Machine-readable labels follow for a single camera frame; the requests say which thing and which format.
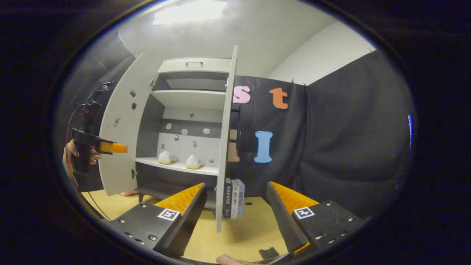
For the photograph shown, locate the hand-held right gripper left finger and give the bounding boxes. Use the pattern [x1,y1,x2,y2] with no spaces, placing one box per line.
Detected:
[110,182,207,258]

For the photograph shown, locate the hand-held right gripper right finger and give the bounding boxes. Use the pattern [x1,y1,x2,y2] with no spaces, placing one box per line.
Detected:
[266,181,365,254]

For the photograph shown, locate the white cabinet door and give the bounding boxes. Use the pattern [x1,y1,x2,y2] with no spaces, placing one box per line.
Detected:
[215,45,239,233]
[99,53,160,196]

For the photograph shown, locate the white canvas shoe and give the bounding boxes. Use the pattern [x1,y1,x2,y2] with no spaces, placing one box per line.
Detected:
[185,155,205,170]
[158,151,177,165]

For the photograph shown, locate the white shoe cabinet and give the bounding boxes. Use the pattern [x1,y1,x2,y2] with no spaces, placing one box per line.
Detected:
[135,57,236,210]

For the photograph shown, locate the white cabinet drawer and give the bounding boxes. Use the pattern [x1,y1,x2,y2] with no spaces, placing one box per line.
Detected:
[157,58,232,73]

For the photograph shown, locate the light blue book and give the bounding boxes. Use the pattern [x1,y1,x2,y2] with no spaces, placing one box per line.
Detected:
[237,179,245,216]

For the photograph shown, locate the white book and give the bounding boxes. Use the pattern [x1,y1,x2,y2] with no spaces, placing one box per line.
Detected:
[231,180,240,218]

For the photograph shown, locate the black backdrop cloth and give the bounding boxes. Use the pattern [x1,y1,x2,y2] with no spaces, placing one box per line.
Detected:
[55,31,414,221]

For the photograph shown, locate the red cable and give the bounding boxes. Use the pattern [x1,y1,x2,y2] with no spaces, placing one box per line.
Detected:
[65,104,91,192]

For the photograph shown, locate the black cable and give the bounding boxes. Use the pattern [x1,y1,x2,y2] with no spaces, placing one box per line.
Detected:
[84,81,113,111]

